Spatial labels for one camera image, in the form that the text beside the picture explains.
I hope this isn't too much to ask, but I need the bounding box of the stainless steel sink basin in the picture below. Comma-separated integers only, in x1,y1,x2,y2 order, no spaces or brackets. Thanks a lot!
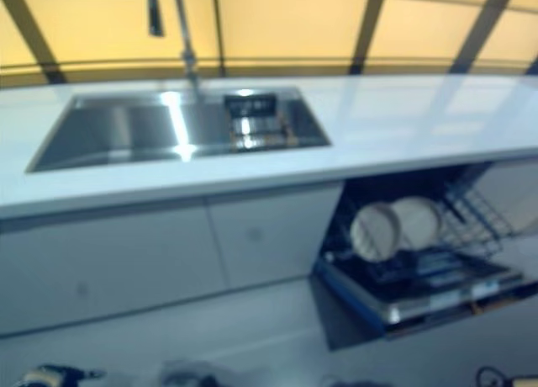
24,86,333,174

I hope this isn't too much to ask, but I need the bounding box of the chrome gooseneck kitchen faucet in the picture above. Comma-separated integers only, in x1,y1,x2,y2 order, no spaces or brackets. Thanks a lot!
145,0,203,94

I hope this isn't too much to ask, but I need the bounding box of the cream round plate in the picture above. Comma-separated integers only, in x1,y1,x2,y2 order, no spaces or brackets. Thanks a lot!
393,196,443,252
351,201,403,262

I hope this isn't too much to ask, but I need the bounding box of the black dish drying rack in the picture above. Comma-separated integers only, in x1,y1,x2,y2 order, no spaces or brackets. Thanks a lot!
222,91,300,153

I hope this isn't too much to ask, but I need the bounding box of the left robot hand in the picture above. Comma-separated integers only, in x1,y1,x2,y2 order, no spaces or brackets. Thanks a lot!
44,363,106,387

